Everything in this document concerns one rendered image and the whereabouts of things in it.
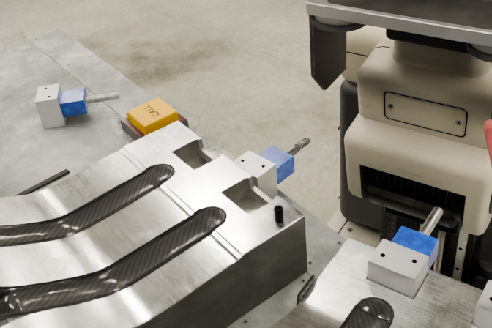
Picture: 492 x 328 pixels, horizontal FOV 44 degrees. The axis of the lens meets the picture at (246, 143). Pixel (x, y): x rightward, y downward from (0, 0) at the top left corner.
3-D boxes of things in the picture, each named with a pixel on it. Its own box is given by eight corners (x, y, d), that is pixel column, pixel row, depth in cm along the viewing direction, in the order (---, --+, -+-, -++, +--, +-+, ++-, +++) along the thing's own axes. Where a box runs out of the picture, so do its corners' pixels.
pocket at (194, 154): (204, 159, 82) (200, 137, 79) (227, 177, 78) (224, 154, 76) (176, 174, 80) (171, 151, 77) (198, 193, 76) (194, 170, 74)
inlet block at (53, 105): (122, 100, 106) (116, 74, 103) (122, 116, 102) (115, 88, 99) (47, 113, 105) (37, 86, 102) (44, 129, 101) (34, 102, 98)
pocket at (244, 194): (253, 198, 74) (251, 174, 72) (282, 220, 71) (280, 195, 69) (224, 215, 72) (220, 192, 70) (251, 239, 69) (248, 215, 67)
